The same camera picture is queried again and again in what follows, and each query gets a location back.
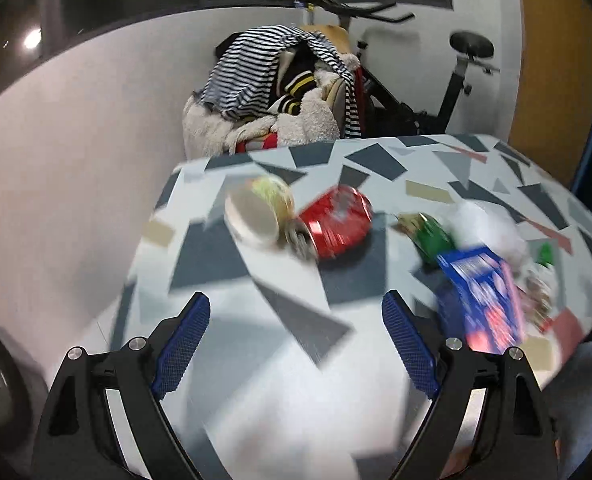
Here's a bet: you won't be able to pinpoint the black exercise bike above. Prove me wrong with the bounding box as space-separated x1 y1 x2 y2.
293 0 502 140

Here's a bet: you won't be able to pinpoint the white instant noodle cup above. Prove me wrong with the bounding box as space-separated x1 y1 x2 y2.
224 176 297 248

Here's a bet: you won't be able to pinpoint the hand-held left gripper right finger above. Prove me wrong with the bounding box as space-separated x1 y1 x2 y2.
382 290 562 480

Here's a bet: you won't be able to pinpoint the small green capped bottle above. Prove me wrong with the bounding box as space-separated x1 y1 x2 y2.
523 242 559 333

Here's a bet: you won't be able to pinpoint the cream fleece blanket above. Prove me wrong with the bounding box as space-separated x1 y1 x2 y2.
183 72 341 158

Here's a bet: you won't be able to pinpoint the blue cardboard box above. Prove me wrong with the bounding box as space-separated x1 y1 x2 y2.
435 246 527 353

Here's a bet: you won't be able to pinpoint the crushed red soda can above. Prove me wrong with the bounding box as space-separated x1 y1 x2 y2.
285 185 374 262

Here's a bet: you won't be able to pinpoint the person's grey trouser leg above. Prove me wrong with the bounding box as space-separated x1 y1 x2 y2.
541 340 592 480

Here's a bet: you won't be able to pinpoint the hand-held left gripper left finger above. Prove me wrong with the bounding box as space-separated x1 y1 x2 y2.
34 291 211 480

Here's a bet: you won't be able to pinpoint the black jacket yellow stripes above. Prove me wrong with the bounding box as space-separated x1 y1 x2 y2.
268 42 327 113

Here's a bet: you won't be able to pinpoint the wooden door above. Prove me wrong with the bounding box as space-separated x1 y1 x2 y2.
508 0 592 181

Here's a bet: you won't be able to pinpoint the wooden chair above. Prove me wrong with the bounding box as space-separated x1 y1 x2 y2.
300 24 353 57

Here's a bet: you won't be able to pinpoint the green snack packet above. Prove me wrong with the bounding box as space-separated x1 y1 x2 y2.
395 211 457 266

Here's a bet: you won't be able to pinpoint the black white striped shirt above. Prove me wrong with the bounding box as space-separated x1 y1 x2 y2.
199 25 364 140

